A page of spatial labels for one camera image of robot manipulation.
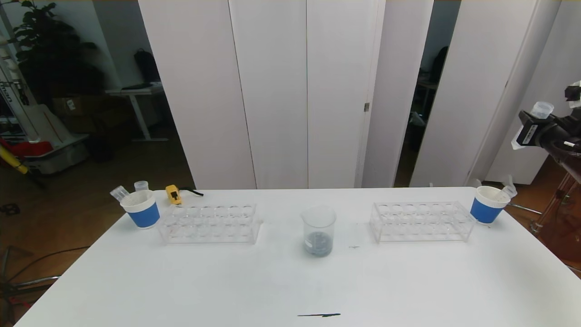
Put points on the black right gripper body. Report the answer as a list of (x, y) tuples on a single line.
[(528, 130)]

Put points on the test tube with pale yellow pigment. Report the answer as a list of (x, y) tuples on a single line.
[(542, 110)]

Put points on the test tube with red pigment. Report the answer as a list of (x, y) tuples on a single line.
[(506, 188), (120, 193)]

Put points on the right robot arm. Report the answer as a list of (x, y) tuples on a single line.
[(569, 145)]

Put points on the clear acrylic test tube rack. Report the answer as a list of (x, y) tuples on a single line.
[(213, 229), (408, 227)]

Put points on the clear glass beaker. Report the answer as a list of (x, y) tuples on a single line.
[(317, 245)]

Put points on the white folding screen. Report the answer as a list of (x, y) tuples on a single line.
[(272, 91), (476, 91)]

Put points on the blue and white paper cup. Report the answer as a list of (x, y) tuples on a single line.
[(483, 211), (144, 215)]

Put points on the yellow tape measure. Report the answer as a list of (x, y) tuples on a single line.
[(174, 194)]

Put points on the black backpack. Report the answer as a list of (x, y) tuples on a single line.
[(146, 67)]

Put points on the white standing desk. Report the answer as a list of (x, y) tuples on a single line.
[(136, 92)]

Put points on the cardboard box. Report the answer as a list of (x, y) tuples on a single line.
[(75, 107)]

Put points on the white platform with board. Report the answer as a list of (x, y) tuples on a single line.
[(50, 135)]

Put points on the dark green potted plant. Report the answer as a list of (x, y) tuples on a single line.
[(54, 59)]

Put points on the red box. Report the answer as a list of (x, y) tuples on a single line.
[(32, 149)]

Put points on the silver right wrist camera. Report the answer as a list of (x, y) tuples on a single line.
[(574, 93)]

